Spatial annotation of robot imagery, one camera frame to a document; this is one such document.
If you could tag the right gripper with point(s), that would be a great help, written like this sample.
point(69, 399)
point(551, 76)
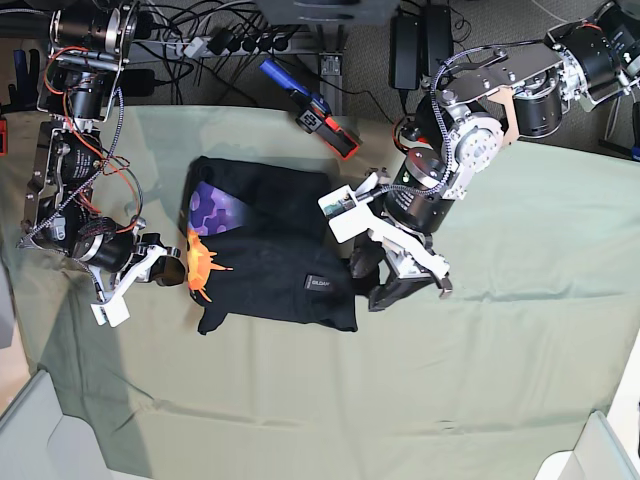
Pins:
point(107, 252)

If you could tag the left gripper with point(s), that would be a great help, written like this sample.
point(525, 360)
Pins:
point(382, 272)

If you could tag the dark navy T-shirt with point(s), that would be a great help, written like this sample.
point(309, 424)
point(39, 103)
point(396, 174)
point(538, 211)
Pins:
point(256, 246)

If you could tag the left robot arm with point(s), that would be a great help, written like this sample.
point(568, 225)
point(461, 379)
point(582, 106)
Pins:
point(471, 112)

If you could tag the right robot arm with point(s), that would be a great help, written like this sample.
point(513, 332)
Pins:
point(89, 50)

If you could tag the blue orange bar clamp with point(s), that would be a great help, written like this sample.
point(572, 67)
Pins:
point(314, 116)

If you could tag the light green table cloth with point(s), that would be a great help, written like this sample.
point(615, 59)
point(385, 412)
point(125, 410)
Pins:
point(484, 384)

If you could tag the black power adapter left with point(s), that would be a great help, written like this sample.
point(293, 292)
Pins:
point(138, 82)

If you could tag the white bin left corner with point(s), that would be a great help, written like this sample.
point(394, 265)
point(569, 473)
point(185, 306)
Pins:
point(38, 441)

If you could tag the white bin corner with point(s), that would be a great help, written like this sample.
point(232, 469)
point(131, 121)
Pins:
point(597, 455)
point(38, 441)

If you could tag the blue clamp at left edge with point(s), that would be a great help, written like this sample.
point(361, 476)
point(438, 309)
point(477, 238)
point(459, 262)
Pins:
point(23, 93)

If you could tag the blue clamp at edge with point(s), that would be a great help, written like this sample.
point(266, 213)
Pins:
point(631, 153)
point(23, 93)

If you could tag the black power brick pair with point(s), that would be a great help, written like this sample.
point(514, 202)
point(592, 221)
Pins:
point(419, 43)

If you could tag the blue clamp at right edge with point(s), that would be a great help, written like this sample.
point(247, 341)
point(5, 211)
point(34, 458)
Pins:
point(631, 153)

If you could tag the white bin right corner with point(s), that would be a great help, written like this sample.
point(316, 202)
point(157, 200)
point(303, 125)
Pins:
point(597, 455)

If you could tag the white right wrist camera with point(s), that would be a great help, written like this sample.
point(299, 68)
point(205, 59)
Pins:
point(113, 310)

